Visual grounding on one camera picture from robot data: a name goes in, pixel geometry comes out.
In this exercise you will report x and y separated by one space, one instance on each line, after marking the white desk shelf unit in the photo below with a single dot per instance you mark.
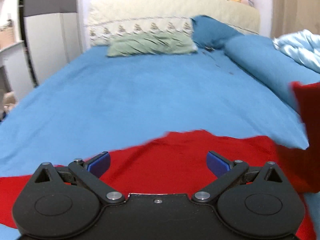
15 76

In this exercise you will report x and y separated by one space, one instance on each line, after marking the dark blue pillow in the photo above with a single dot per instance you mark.
210 33

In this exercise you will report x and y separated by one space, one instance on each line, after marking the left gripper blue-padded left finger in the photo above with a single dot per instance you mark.
87 174

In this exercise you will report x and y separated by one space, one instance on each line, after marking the green pillow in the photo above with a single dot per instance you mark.
148 43

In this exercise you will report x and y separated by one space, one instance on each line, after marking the blue bed sheet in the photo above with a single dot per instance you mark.
97 103

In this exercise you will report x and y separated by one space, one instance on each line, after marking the woven basket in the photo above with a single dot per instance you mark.
7 34

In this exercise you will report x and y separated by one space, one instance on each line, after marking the cream quilted headboard cover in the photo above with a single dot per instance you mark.
109 19

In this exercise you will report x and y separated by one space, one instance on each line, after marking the wooden door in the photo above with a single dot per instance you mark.
290 16

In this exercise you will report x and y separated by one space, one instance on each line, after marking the white grey wardrobe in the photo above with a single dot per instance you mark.
52 32

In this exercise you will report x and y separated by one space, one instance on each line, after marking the light blue satin blanket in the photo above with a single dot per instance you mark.
302 46

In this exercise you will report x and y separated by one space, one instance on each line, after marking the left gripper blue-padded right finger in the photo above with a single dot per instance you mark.
229 174

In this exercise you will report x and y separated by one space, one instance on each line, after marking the blue rolled duvet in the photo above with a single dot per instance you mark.
257 56

